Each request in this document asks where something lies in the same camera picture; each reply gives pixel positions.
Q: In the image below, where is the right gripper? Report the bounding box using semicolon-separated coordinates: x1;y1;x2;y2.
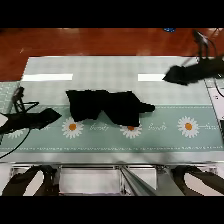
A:
162;65;193;86

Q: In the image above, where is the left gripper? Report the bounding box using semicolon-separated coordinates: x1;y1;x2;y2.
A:
33;107;63;131

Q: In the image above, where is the black garment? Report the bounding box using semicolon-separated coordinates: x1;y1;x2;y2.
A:
65;88;157;128

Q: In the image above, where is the black cable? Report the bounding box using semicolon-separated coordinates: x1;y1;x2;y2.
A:
213;77;224;100
0;129;32;160

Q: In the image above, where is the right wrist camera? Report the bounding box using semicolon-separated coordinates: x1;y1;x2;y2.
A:
192;29;218;62

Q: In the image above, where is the silver frame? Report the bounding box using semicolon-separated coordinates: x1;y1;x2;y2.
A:
0;152;224;197

